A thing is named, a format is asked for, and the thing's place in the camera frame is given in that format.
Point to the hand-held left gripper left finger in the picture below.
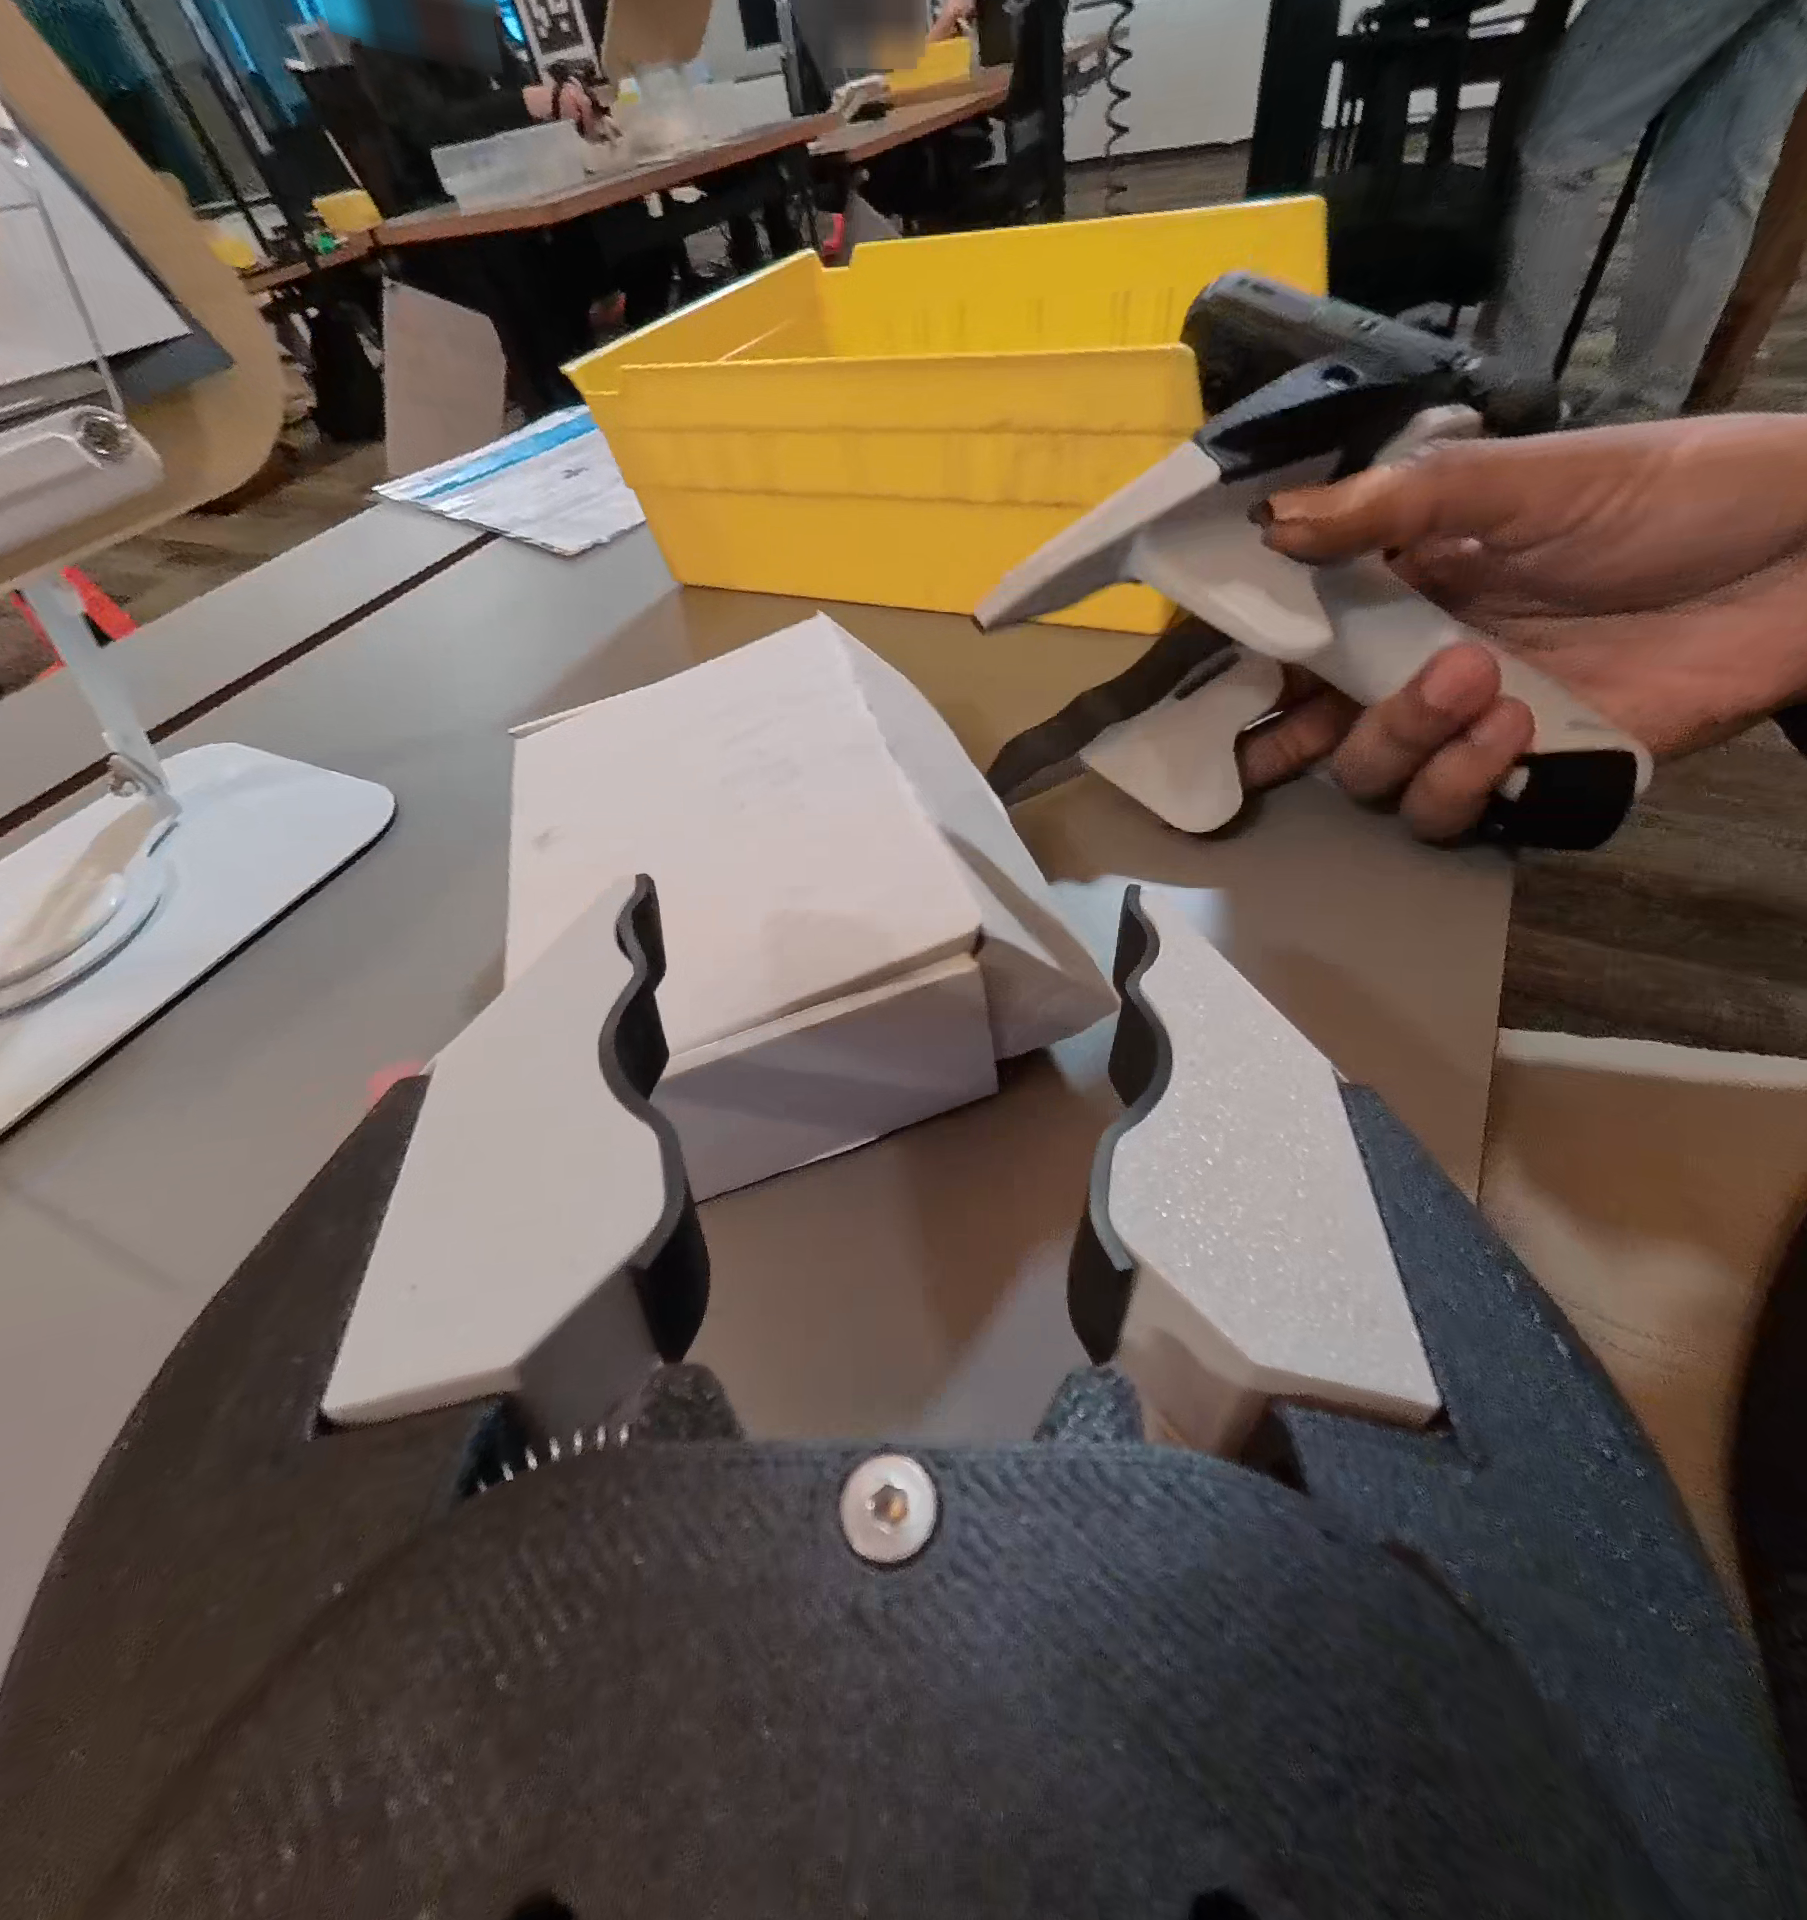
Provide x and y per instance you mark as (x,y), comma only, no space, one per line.
(515,1203)

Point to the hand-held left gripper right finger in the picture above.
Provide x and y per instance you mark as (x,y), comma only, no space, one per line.
(1262,1232)

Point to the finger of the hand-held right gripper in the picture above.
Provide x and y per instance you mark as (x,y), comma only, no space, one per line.
(1188,750)
(1097,541)

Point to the yellow plastic bin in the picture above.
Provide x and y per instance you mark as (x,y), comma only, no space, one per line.
(919,449)

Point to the white cardboard mailer box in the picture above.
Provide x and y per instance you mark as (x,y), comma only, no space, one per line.
(737,838)

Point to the grey desk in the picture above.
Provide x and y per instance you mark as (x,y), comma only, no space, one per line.
(315,645)

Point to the person's right hand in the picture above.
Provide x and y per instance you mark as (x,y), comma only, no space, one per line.
(1623,572)

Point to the person's beige trouser leg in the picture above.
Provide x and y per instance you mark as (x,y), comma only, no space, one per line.
(1623,1232)

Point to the white sheet with blue header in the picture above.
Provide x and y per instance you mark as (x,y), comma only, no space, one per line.
(527,477)

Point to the wooden background table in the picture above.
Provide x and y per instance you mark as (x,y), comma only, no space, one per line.
(666,162)

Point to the orange cone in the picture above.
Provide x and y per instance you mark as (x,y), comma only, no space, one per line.
(103,598)

